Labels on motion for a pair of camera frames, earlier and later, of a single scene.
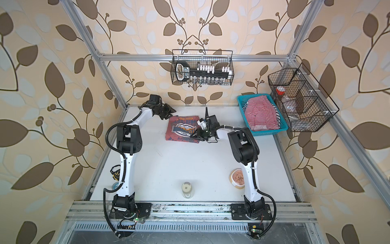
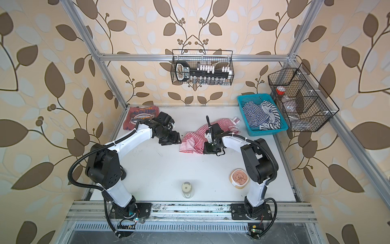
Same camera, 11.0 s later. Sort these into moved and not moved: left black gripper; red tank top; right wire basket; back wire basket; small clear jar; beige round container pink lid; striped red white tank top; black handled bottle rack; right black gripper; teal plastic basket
Moved: right black gripper; red tank top; striped red white tank top; left black gripper
Not moved: right wire basket; beige round container pink lid; back wire basket; black handled bottle rack; small clear jar; teal plastic basket
